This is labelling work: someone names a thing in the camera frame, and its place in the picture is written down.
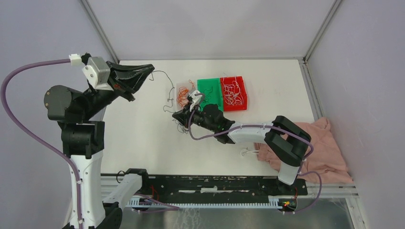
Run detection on purple cable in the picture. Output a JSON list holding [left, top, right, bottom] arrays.
[[188, 92, 323, 216], [0, 59, 181, 229]]

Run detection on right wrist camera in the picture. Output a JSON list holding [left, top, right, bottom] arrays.
[[187, 89, 205, 112]]

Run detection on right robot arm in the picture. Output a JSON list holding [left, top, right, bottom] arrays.
[[172, 104, 314, 195]]

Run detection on green plastic bin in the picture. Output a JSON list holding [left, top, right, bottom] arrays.
[[197, 78, 224, 111]]

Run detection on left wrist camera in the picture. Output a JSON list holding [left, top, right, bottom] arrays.
[[69, 53, 113, 91]]

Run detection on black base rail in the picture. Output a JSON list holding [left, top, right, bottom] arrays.
[[138, 175, 308, 204]]

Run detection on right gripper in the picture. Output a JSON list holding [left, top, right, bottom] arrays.
[[172, 101, 216, 133]]

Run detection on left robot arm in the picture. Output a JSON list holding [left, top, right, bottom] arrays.
[[44, 57, 154, 229]]

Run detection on pink cloth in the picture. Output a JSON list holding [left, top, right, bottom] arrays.
[[255, 117, 353, 184]]

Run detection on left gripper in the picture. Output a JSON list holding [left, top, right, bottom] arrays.
[[83, 58, 155, 117]]

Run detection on blue cable duct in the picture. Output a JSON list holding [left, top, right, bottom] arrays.
[[126, 196, 295, 210]]

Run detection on black cables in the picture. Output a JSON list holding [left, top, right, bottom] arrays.
[[200, 85, 222, 106]]

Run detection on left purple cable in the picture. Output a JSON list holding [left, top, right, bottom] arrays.
[[0, 59, 181, 229]]

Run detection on white drawstring cord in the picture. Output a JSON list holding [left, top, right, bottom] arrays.
[[240, 147, 260, 159]]

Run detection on clear plastic bin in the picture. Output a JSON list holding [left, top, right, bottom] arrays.
[[174, 80, 197, 110]]

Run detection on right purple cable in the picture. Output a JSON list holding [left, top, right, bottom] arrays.
[[188, 92, 323, 216]]

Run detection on orange cables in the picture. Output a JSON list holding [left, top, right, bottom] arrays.
[[176, 79, 197, 108]]

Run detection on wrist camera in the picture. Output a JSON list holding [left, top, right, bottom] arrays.
[[187, 89, 205, 112], [69, 53, 113, 91]]

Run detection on red plastic bin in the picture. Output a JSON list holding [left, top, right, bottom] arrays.
[[220, 76, 248, 112]]

